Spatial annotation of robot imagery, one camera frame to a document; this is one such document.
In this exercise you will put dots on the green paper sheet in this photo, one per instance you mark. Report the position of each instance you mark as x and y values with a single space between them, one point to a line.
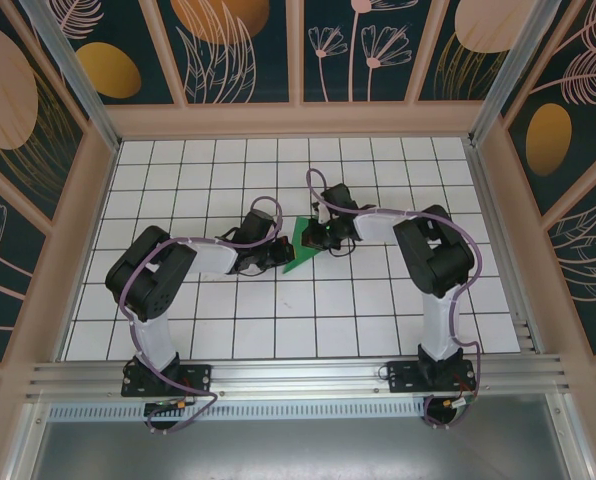
298 262

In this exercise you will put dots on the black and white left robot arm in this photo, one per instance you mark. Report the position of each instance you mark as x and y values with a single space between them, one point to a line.
148 275

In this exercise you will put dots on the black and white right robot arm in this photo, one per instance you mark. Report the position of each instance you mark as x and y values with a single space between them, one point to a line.
435 255

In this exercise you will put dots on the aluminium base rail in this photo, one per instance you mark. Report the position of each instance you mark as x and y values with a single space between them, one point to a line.
298 375

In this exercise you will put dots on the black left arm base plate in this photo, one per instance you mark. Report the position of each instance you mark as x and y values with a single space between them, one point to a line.
198 377

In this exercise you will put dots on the aluminium side rail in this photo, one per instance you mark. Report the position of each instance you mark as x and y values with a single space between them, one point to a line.
508 260

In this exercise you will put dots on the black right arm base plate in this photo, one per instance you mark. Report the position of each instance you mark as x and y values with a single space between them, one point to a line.
403 377

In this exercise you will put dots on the aluminium frame post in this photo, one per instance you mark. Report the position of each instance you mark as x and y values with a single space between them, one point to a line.
518 70
78 80

